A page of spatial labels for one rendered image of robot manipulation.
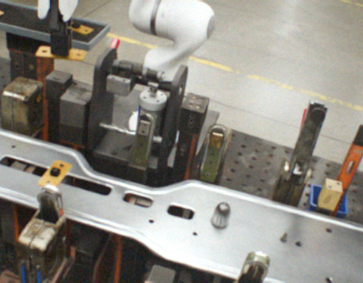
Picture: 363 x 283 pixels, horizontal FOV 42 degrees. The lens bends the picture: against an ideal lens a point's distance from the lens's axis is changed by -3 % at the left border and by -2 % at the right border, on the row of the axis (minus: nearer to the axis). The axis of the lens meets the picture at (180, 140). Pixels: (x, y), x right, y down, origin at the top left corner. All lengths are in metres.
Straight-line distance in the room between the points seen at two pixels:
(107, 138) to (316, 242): 0.53
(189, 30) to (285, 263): 0.64
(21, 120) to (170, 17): 0.46
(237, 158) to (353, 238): 0.70
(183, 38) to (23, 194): 0.58
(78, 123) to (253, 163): 0.72
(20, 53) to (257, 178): 0.81
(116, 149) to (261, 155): 0.68
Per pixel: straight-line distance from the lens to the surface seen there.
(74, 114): 1.09
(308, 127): 0.97
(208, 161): 1.02
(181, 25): 1.25
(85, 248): 1.02
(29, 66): 1.27
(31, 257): 0.82
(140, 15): 1.29
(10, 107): 1.11
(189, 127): 1.04
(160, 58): 1.32
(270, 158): 1.67
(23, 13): 1.30
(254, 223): 0.95
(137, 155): 1.04
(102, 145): 1.13
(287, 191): 1.03
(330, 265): 0.94
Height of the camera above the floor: 1.64
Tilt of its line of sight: 35 degrees down
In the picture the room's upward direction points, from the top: 10 degrees clockwise
